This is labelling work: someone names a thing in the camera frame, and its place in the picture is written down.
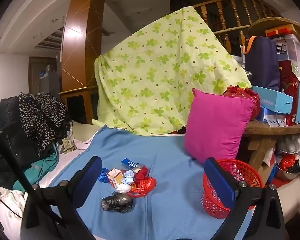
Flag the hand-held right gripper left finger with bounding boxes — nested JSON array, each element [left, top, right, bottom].
[[21, 156, 103, 240]]

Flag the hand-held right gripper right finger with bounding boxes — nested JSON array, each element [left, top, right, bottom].
[[204, 157, 288, 240]]

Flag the small white and red carton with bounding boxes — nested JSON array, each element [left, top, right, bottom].
[[107, 168, 123, 189]]

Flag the red mesh plastic basket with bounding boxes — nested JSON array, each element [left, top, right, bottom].
[[202, 159, 264, 219]]

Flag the blue and white packet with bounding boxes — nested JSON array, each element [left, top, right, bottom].
[[121, 158, 140, 170], [255, 107, 289, 127]]

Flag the light blue paper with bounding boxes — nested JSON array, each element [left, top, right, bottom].
[[122, 170, 136, 186]]

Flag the black plastic bag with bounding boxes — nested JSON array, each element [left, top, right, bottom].
[[101, 192, 134, 214]]

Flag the black jacket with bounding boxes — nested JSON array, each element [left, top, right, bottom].
[[0, 96, 56, 180]]

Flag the patterned beige cloth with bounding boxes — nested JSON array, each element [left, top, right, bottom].
[[61, 136, 77, 155]]

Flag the brown cardboard box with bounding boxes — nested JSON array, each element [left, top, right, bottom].
[[257, 160, 275, 187]]

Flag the white cloth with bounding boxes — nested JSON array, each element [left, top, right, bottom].
[[0, 185, 28, 238]]

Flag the pink pillow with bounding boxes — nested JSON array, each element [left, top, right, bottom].
[[184, 88, 256, 165]]

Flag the black dotted garment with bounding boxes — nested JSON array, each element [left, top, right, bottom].
[[18, 92, 68, 153]]

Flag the blue blanket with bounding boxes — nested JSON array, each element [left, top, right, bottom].
[[49, 124, 255, 240]]

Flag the wooden table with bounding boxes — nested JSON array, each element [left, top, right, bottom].
[[241, 120, 300, 172]]

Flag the metal bowl with red bag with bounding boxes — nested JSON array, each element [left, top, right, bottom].
[[275, 148, 300, 182]]

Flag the large red plastic bag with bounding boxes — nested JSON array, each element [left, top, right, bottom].
[[222, 85, 261, 120]]

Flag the light blue cardboard box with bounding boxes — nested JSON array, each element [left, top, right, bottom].
[[251, 85, 294, 115]]

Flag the red patterned gift bag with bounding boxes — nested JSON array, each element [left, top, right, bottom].
[[278, 60, 300, 126]]

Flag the green floral quilt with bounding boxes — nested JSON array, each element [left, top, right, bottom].
[[92, 6, 252, 136]]

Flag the curved wooden column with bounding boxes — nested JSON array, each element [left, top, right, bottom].
[[59, 0, 110, 124]]

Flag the clear plastic storage box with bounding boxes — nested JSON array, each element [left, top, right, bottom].
[[271, 34, 300, 63]]

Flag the red and orange box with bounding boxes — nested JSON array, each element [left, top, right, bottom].
[[265, 24, 300, 37]]

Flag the wooden banister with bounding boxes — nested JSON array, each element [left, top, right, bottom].
[[192, 0, 282, 53]]

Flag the black cable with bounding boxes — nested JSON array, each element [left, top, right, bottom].
[[0, 122, 63, 227]]

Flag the navy bag with orange handles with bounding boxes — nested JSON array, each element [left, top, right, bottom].
[[242, 36, 280, 92]]

